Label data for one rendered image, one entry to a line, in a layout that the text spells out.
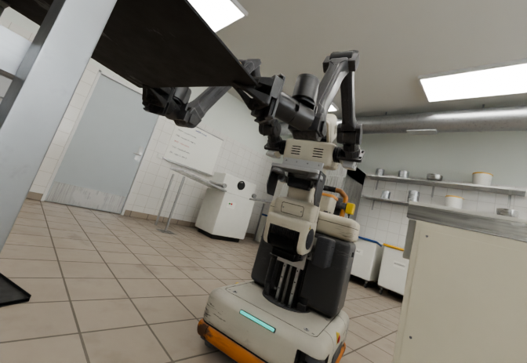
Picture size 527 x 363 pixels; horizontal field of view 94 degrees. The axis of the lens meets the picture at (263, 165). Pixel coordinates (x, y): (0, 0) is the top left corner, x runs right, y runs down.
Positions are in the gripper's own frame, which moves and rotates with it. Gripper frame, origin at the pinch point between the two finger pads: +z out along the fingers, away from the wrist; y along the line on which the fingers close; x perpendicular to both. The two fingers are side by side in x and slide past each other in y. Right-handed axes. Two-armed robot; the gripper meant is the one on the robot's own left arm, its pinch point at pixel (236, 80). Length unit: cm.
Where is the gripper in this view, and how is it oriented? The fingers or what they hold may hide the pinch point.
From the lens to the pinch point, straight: 53.6
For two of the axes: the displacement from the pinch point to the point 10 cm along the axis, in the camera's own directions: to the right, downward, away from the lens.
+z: -8.2, -3.3, -4.7
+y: 2.8, -9.4, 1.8
